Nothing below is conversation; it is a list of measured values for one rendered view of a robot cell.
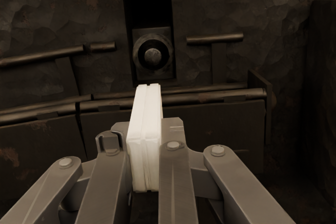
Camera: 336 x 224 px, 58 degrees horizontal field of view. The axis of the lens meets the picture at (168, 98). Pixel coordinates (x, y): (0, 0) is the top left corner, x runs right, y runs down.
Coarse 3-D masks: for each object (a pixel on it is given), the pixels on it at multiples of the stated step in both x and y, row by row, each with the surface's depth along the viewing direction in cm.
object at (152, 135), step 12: (156, 84) 19; (156, 96) 17; (156, 108) 16; (156, 120) 15; (144, 132) 14; (156, 132) 14; (144, 144) 13; (156, 144) 13; (156, 156) 14; (156, 168) 14; (156, 180) 14
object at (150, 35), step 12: (144, 24) 47; (156, 24) 46; (168, 24) 44; (132, 36) 42; (144, 36) 42; (156, 36) 42; (168, 36) 42; (168, 48) 42; (168, 60) 43; (144, 72) 43; (156, 72) 43; (168, 72) 43
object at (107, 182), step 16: (96, 144) 13; (112, 144) 13; (96, 160) 12; (112, 160) 12; (96, 176) 11; (112, 176) 11; (96, 192) 11; (112, 192) 10; (128, 192) 13; (80, 208) 10; (96, 208) 10; (112, 208) 10; (128, 208) 12
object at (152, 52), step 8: (152, 40) 42; (144, 48) 41; (152, 48) 40; (160, 48) 41; (144, 56) 41; (152, 56) 41; (160, 56) 41; (168, 56) 43; (144, 64) 42; (152, 64) 41; (160, 64) 42
